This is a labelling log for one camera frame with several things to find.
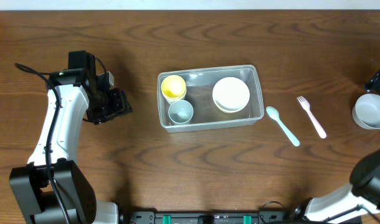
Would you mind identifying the white plastic bowl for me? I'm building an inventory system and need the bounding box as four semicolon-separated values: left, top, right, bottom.
212;77;250;113

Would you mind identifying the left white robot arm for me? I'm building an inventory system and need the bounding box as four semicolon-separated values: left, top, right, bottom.
9;65;131;223

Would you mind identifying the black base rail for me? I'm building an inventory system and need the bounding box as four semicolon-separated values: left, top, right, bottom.
120;210;305;224

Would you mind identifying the mint green plastic spoon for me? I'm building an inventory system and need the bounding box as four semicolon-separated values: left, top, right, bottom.
266;106;300;147

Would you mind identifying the yellow plastic cup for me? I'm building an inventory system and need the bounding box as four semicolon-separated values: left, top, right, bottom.
161;75;187;105

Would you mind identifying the grey plastic cup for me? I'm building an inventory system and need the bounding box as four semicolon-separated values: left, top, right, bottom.
168;100;194;125

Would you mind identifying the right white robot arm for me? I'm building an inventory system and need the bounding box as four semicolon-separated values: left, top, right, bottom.
285;69;380;223

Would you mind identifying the clear plastic storage box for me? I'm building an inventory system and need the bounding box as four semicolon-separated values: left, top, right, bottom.
157;65;264;133

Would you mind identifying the pink plastic fork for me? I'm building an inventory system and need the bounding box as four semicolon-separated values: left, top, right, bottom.
297;96;327;139

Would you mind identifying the grey plastic bowl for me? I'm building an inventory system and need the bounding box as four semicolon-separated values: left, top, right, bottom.
352;93;380;129

